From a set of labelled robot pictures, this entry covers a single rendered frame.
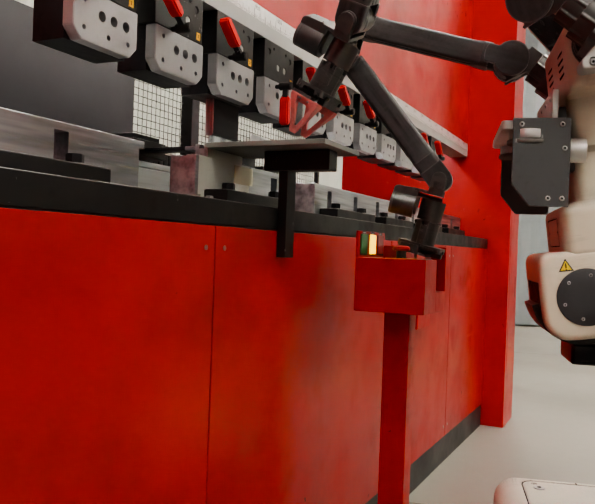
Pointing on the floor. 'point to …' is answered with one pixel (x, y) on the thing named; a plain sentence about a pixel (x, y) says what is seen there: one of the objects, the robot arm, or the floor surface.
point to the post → (189, 122)
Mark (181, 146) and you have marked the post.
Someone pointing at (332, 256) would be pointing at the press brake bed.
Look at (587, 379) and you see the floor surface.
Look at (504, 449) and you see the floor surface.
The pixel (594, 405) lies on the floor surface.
